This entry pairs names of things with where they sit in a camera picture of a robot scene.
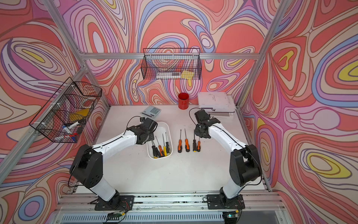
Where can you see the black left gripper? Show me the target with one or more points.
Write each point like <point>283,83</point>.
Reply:
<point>152,131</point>

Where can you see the orange phillips screwdriver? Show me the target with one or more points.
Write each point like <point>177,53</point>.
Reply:
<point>187,147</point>

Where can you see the orange flathead screwdriver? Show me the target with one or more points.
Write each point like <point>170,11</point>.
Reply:
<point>198,146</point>

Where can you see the black yellow-collar brown-shaft screwdriver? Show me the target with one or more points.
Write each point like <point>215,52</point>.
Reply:
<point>194,144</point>

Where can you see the left wire basket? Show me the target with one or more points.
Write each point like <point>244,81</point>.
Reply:
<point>74,100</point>

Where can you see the white marker pen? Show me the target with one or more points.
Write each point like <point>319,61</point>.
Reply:
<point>68,127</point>

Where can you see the small black orange screwdriver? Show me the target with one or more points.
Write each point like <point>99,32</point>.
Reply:
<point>180,143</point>

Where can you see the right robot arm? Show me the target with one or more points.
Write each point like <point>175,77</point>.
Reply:
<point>244,165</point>

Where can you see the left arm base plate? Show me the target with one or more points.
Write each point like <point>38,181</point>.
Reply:
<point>118,202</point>

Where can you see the grey calculator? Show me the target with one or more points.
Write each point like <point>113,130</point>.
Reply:
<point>151,112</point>

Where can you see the middle white torn book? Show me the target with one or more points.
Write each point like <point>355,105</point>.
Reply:
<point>219,110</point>

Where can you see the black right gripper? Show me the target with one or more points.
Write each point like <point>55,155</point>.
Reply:
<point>197,133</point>

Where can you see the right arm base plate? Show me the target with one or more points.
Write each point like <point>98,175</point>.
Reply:
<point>220,202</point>

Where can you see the white plastic storage box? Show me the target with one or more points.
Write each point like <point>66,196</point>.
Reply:
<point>162,128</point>

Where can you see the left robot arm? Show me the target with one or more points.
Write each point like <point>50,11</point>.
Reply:
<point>87,166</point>

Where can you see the red metal cup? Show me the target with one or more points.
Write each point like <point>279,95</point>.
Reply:
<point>183,101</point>

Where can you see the black thin-shaft screwdriver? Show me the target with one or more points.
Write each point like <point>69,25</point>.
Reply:
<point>156,153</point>

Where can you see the top white book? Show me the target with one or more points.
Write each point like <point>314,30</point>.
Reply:
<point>215,100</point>

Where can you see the black yellow-collar phillips screwdriver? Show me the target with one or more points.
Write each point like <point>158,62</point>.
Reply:
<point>167,146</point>

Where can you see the back wire basket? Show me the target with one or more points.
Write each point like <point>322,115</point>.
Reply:
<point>171,63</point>

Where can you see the bottom white LOVER book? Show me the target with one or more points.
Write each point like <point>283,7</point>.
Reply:
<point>223,116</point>

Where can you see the wire basket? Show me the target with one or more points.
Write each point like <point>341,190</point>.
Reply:
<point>171,63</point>
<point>74,100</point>

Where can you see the yellow flathead screwdriver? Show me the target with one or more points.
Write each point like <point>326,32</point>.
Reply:
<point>164,146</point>

